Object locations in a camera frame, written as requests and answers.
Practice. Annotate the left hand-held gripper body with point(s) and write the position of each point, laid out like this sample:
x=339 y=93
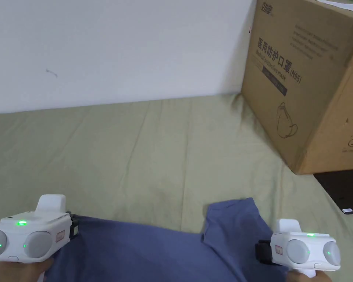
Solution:
x=32 y=235

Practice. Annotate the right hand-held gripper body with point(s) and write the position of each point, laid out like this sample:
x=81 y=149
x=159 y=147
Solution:
x=300 y=252

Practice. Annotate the blue shirt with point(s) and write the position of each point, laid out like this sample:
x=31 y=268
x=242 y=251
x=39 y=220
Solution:
x=153 y=252

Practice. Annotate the person's right hand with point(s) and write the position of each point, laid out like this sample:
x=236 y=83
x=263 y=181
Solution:
x=306 y=277

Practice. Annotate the person's left hand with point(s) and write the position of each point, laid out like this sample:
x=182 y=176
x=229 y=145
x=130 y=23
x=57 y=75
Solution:
x=6 y=271

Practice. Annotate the flat black box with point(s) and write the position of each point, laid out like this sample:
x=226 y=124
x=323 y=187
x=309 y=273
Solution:
x=344 y=191

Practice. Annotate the bed with pale green sheet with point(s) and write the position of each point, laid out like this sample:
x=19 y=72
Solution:
x=135 y=152

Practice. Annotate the large brown cardboard carton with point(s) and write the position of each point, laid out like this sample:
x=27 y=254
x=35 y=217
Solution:
x=309 y=82

